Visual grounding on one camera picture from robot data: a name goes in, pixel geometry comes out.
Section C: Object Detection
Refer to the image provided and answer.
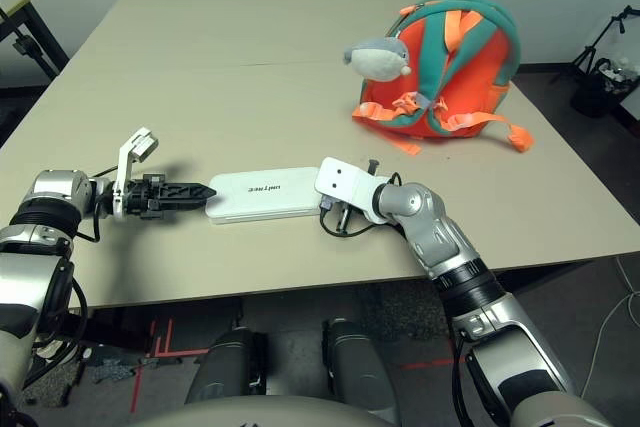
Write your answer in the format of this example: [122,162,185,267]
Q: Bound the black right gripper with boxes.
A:
[335,159,383,237]

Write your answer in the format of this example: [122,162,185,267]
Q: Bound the grey foam mat scrap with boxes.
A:
[92,354,161,383]

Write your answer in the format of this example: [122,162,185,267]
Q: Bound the white pencil case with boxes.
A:
[206,165,326,226]

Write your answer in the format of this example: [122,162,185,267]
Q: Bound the white board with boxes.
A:
[618,80,640,134]

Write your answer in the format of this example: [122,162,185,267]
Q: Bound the black bin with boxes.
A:
[571,57,632,119]

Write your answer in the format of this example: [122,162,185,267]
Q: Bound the black left wrist camera cable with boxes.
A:
[74,166,124,244]

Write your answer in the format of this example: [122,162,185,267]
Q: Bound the beige robot torso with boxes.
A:
[129,394,396,427]

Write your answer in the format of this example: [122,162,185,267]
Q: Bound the grey robot leg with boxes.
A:
[184,326,269,406]
[321,317,401,413]

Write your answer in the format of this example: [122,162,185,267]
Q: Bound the orange and teal backpack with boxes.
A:
[351,0,535,157]

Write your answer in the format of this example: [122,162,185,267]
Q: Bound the grey white plush shark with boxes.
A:
[342,36,413,82]

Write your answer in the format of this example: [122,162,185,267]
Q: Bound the black tripod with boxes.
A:
[549,4,640,86]

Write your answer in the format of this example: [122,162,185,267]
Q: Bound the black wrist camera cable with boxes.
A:
[318,171,404,239]
[74,166,124,244]

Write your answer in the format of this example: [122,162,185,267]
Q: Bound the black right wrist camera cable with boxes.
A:
[318,171,404,239]

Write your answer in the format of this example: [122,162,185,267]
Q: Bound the grey left robot leg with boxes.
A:
[184,326,269,406]

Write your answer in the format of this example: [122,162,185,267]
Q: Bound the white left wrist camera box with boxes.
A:
[111,125,161,222]

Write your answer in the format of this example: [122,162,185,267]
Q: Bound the grey right robot leg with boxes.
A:
[321,317,401,413]

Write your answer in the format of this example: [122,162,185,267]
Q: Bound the white floor cable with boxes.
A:
[582,254,640,388]

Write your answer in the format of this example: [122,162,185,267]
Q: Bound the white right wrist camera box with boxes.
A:
[313,156,390,226]

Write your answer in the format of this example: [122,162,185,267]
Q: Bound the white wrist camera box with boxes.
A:
[111,125,161,222]
[313,156,390,226]

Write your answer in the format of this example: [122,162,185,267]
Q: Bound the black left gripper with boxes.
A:
[124,173,219,222]

